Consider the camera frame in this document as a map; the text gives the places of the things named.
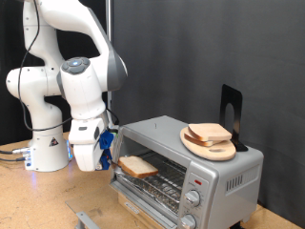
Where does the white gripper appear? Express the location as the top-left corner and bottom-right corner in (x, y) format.
(68, 117), (109, 173)

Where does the metal spatula with blue block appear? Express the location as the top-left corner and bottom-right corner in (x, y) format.
(99, 148), (122, 172)

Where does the glass oven door with handle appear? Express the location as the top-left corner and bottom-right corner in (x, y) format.
(65, 181), (170, 229)

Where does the aluminium foil oven tray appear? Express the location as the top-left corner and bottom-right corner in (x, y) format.
(117, 173), (184, 214)

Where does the wooden riser under oven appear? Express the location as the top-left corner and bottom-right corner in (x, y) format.
(117, 194), (168, 229)

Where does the silver oven knob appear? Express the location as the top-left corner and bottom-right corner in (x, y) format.
(184, 190), (202, 208)
(179, 214), (198, 229)

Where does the silver toaster oven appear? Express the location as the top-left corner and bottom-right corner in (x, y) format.
(109, 114), (265, 229)

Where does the black backdrop curtain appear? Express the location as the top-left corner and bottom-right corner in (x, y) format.
(0, 0), (109, 146)

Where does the round wooden cutting board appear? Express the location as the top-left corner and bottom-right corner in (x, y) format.
(179, 126), (237, 161)

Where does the vertical metal pole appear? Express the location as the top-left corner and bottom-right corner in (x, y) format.
(105, 0), (113, 111)

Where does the dark grey backdrop curtain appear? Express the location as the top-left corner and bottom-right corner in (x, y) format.
(111, 0), (305, 228)

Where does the black metal bookend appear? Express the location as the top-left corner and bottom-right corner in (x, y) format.
(219, 84), (250, 153)

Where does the white wrist camera blue mount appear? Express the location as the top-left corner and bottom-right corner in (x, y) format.
(98, 125), (120, 151)

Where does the metal oven wire rack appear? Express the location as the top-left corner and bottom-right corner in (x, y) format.
(117, 152), (188, 211)

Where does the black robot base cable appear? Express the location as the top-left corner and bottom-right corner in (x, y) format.
(0, 146), (31, 156)
(0, 156), (28, 163)

